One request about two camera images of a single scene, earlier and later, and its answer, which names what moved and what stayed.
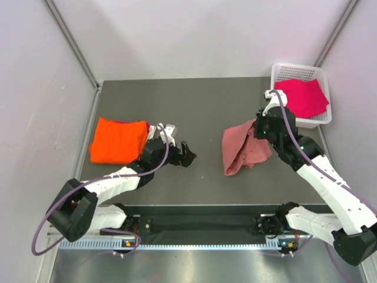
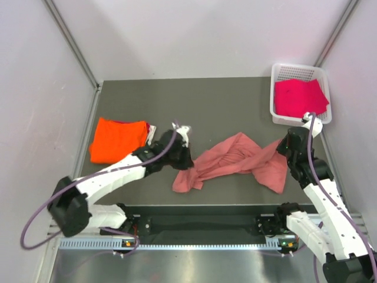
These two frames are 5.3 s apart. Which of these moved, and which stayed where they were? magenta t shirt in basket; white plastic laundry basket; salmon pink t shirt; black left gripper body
Moved: salmon pink t shirt
Stayed: white plastic laundry basket; black left gripper body; magenta t shirt in basket
